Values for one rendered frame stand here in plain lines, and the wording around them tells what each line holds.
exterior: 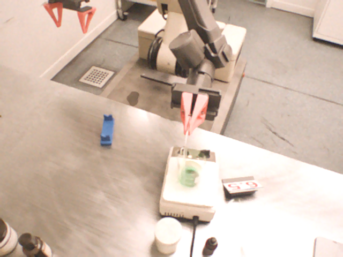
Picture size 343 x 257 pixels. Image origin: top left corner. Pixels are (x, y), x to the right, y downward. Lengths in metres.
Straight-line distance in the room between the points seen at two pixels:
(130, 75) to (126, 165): 0.95
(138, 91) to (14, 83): 0.68
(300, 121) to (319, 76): 0.63
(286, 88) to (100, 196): 1.88
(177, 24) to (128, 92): 0.46
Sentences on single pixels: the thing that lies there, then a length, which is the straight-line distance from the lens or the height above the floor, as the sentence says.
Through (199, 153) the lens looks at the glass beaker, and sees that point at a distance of 0.64.
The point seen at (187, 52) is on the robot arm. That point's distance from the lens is 0.60.
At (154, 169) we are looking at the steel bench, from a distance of 0.79.
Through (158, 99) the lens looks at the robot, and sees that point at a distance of 1.53.
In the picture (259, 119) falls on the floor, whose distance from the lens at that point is 2.05.
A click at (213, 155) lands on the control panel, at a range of 0.78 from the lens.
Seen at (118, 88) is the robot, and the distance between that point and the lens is 1.61.
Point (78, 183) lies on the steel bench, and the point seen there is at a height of 0.75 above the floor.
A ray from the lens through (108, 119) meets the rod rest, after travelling 0.90.
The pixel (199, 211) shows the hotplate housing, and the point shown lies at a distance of 0.67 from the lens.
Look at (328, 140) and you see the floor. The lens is 2.14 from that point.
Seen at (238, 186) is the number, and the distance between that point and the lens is 0.76.
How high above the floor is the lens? 1.42
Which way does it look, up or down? 49 degrees down
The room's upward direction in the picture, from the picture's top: 3 degrees clockwise
